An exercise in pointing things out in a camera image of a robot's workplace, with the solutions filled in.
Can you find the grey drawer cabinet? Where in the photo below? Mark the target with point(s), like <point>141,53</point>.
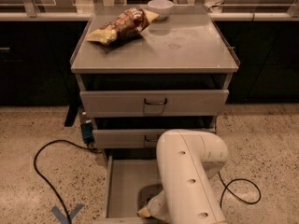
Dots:
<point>186,51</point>

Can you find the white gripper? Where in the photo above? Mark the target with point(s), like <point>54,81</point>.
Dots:
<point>153,208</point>

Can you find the brown yellow chip bag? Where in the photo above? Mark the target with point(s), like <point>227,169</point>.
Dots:
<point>130,23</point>

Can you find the black top drawer handle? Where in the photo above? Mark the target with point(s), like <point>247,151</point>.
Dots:
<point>164,102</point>

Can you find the grey top drawer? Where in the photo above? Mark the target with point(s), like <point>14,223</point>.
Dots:
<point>180,103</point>

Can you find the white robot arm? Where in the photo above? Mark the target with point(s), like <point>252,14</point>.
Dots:
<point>186,161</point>

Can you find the blue power adapter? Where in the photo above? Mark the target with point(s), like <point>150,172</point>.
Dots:
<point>87,132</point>

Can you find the black drawer handle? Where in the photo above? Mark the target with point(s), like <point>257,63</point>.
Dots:
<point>164,102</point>
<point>154,138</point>

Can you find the white bowl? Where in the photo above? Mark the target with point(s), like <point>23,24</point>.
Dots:
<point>161,7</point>

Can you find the grey middle drawer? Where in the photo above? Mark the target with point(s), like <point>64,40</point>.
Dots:
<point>126,138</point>

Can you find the long background counter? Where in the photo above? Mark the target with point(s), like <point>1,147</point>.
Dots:
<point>213,13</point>

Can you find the grey drawer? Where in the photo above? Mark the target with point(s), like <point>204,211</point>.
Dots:
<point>130,184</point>
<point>180,103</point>
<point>126,138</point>

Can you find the black middle drawer handle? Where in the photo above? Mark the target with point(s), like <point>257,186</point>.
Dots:
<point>154,138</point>

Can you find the grey bottom drawer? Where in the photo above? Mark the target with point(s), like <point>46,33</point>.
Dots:
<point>130,184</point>

